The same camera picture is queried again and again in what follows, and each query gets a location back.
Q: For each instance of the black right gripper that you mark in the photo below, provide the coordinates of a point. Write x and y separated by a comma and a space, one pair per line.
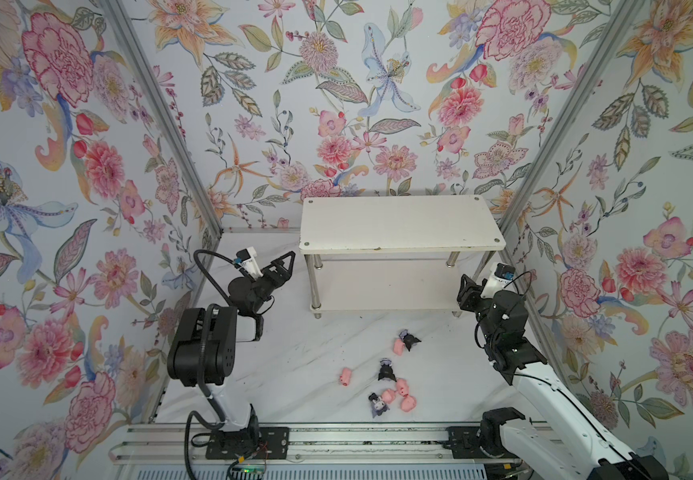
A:
474, 294

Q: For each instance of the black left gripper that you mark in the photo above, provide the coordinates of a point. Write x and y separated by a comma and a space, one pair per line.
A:
268, 275

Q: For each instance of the black purple figurine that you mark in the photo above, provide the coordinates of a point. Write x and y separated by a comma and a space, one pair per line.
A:
378, 406
408, 340
385, 371

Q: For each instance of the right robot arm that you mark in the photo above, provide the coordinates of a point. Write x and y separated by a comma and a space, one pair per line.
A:
587, 450

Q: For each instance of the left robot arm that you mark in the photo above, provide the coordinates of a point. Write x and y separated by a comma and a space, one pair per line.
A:
203, 353

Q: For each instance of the white two-tier shelf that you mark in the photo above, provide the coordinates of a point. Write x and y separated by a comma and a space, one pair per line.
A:
396, 253

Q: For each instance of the pink pig toy far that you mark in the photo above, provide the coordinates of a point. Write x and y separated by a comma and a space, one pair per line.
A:
398, 347

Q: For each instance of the pink pig toy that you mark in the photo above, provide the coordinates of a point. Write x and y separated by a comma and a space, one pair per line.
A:
401, 387
398, 347
388, 396
408, 403
345, 377

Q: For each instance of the pink pig toy right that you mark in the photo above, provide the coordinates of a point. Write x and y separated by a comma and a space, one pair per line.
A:
401, 387

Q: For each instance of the pink pig toy near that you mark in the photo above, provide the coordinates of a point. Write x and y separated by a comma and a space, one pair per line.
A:
408, 403

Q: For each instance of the pink pig toy centre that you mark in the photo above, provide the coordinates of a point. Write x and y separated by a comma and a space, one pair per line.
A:
388, 396

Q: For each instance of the pink pig toy left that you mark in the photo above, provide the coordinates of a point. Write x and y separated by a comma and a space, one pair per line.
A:
345, 377

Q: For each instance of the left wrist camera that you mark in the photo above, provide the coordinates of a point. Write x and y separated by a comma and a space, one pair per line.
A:
246, 263

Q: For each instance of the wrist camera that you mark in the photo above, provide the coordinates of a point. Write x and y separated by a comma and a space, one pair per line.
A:
246, 263
500, 277

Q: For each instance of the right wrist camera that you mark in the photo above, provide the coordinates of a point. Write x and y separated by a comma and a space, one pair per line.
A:
500, 277

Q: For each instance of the aluminium corner post right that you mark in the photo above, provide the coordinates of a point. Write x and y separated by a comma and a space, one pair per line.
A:
620, 22

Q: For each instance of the aluminium corner post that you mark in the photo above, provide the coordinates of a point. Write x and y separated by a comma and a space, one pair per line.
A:
620, 22
127, 38

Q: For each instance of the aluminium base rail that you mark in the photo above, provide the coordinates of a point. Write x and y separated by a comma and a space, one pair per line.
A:
308, 443

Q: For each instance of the aluminium corner post left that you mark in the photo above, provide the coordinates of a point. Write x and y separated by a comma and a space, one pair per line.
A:
127, 38

